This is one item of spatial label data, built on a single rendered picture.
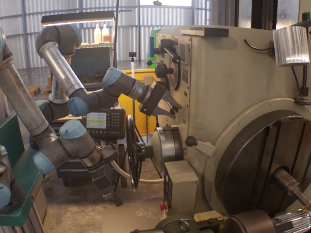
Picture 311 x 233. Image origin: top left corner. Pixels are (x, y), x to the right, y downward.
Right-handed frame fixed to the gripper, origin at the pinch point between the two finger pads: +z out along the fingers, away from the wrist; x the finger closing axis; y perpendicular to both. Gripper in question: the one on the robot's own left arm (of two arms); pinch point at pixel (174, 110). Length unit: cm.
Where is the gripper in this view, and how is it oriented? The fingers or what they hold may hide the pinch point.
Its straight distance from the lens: 98.8
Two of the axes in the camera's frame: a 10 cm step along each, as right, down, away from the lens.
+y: 1.9, 3.5, -9.2
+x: 5.1, -8.3, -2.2
